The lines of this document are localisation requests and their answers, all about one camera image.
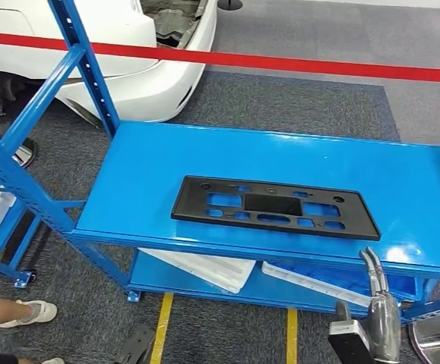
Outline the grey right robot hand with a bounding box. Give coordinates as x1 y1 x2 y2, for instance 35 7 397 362
359 246 401 364

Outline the black plastic panel part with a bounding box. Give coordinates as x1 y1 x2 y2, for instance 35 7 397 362
170 175 382 242

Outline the blue metal shelf rack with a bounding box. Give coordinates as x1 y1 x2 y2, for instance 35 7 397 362
0 171 42 290
0 0 440 325

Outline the silver stanchion base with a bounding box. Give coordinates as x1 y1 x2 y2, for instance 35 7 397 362
11 138 38 169
407 309 440 364

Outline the red barrier belt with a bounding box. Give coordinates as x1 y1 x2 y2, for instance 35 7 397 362
0 30 440 84

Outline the white car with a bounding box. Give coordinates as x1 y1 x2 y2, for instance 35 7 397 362
0 0 218 124

